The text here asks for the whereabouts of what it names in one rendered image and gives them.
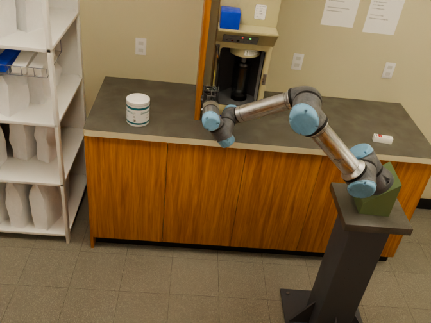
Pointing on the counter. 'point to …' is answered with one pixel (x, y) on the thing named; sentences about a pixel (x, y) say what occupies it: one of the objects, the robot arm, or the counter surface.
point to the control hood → (267, 40)
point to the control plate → (240, 39)
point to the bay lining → (225, 80)
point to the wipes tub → (138, 109)
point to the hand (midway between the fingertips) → (210, 91)
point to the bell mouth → (244, 52)
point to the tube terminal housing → (248, 9)
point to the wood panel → (202, 56)
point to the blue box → (229, 18)
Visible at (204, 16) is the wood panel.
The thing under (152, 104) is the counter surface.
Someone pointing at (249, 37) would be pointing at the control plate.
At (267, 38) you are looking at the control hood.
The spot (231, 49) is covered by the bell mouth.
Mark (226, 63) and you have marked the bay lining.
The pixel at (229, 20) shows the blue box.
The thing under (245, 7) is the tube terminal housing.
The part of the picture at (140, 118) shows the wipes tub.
